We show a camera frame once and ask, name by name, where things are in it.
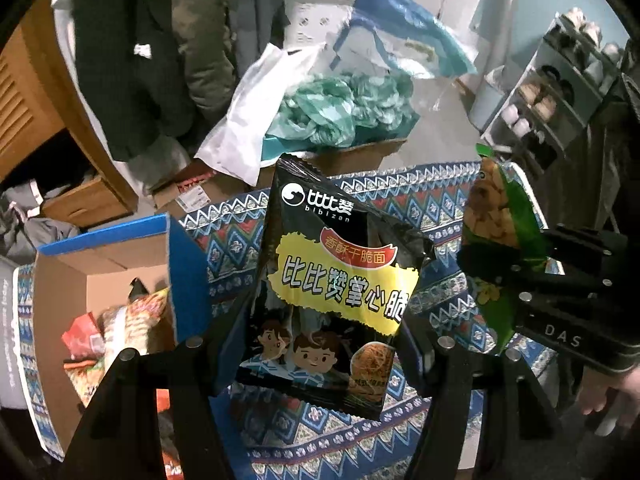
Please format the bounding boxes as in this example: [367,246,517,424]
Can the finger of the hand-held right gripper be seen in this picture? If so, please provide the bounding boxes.
[542,227,621,256]
[457,247,566,291]

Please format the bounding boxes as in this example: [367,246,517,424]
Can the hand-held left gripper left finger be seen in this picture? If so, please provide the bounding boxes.
[57,280,271,480]

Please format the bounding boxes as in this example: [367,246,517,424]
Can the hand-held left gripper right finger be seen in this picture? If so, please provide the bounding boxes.
[400,307,566,480]

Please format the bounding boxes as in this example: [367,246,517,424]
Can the green snack packet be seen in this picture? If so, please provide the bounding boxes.
[459,144,553,357]

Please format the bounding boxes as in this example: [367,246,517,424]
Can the orange packet with white seam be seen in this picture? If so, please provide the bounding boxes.
[97,287,172,358]

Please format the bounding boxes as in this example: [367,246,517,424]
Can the blue cardboard box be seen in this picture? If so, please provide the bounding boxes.
[15,212,213,463]

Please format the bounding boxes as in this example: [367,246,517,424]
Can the black cartoon noodle packet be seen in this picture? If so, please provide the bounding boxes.
[231,154,437,422]

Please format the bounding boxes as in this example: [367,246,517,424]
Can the person's right hand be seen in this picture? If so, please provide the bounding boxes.
[580,365,640,436]

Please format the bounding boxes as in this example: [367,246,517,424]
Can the patterned blue tablecloth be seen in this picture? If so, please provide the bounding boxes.
[15,160,561,480]

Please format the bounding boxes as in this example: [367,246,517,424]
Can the red snack packet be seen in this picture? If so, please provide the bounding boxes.
[61,311,105,362]

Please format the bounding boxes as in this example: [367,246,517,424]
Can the shoe rack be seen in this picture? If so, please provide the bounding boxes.
[479,6,628,173]

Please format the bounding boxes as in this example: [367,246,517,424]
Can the flat labelled cardboard box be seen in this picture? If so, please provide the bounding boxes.
[151,164,253,213]

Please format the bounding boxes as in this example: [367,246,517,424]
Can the brown cardboard box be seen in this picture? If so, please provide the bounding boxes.
[257,135,418,193]

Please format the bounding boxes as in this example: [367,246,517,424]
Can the green plastic bag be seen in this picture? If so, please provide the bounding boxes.
[265,71,422,150]

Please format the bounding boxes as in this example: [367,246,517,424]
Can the grey cloth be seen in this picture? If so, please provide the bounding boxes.
[0,177,82,266]

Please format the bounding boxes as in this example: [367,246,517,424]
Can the white plastic bag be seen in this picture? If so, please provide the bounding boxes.
[194,42,323,187]

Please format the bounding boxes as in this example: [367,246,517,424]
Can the blue and white bag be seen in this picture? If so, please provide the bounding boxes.
[332,0,478,82]

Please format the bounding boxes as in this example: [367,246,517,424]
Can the dark green jacket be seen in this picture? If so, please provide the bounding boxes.
[74,0,197,163]

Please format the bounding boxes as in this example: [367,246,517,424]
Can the wooden cabinet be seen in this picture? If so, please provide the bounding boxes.
[0,0,140,217]

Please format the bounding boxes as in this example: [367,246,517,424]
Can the white patterned jar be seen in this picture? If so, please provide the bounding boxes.
[282,0,362,58]

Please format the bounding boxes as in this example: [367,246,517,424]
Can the olive jacket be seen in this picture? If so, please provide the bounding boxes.
[171,0,253,128]

